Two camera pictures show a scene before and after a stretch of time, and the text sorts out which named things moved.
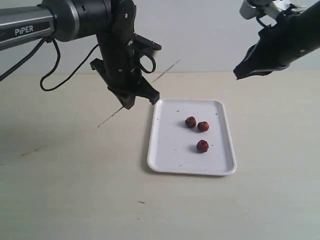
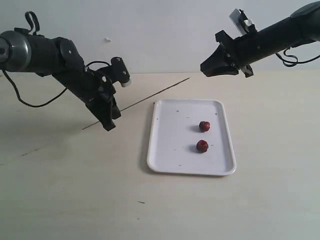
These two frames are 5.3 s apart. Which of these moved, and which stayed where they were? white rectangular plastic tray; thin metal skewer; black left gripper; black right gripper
Moved: black right gripper; black left gripper; thin metal skewer
Stayed: white rectangular plastic tray
